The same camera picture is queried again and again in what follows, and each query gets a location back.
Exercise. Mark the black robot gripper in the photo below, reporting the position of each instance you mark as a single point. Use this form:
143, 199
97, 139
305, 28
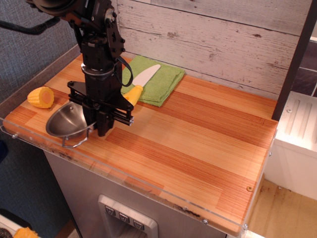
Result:
101, 99

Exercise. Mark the stainless steel pot with handles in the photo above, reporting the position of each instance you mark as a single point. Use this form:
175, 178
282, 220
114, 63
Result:
69, 123

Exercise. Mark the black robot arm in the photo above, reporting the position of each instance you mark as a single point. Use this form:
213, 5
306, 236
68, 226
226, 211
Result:
96, 31

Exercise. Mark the green folded cloth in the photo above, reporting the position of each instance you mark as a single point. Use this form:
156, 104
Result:
158, 89

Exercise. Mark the yellow toy corn cob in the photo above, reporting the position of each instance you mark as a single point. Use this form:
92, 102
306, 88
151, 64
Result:
42, 97

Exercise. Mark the clear acrylic edge guard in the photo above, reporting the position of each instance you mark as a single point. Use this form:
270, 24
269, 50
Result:
210, 176

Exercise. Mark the grey toy fridge cabinet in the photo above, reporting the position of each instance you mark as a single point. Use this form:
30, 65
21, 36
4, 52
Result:
82, 190

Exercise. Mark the silver dispenser panel with buttons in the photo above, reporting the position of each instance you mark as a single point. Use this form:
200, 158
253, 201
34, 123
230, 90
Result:
126, 218

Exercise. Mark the yellow toy at bottom left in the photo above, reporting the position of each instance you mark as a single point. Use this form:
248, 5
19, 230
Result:
25, 233

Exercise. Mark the white toy sink unit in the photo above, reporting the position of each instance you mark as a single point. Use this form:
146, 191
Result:
292, 163

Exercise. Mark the toy knife yellow handle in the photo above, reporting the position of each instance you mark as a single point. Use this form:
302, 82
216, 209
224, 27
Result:
139, 82

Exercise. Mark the dark vertical post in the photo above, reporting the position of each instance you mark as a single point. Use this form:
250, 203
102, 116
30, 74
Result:
296, 61

